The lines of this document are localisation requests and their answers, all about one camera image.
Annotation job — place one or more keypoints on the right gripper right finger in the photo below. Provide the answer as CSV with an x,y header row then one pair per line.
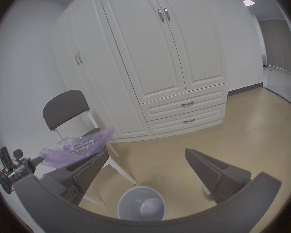
x,y
208,171

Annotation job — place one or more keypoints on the white wardrobe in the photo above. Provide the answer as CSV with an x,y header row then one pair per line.
x,y
148,57

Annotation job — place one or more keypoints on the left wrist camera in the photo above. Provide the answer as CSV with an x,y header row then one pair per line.
x,y
18,153

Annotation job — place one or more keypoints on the grey curtain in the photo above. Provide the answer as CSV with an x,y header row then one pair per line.
x,y
278,45

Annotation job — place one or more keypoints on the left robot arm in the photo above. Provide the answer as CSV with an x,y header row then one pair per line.
x,y
8,176

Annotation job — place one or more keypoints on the purple plastic bag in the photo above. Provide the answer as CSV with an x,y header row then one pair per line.
x,y
82,145

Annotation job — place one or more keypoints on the square ceiling light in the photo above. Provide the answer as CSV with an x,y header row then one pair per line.
x,y
249,2

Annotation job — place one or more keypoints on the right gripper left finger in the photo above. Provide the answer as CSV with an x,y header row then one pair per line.
x,y
87,171

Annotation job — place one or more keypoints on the white trash bin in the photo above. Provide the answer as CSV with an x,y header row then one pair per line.
x,y
127,203

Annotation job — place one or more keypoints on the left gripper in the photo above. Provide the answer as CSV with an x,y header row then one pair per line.
x,y
30,165

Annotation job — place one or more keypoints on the white chair with grey cushions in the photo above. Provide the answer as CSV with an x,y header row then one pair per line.
x,y
63,108

